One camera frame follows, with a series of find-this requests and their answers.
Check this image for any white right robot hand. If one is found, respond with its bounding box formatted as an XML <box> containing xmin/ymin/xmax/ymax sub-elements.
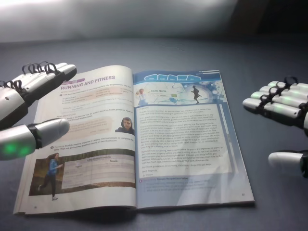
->
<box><xmin>242</xmin><ymin>76</ymin><xmax>308</xmax><ymax>179</ymax></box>

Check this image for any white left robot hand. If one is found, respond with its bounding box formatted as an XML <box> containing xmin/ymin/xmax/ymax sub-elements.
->
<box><xmin>0</xmin><ymin>61</ymin><xmax>78</xmax><ymax>162</ymax></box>

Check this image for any English textbook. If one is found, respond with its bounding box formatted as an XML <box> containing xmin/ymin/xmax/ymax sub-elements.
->
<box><xmin>13</xmin><ymin>64</ymin><xmax>256</xmax><ymax>216</ymax></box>

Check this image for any grey table cloth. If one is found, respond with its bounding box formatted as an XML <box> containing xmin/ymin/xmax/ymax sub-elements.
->
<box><xmin>0</xmin><ymin>36</ymin><xmax>308</xmax><ymax>231</ymax></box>

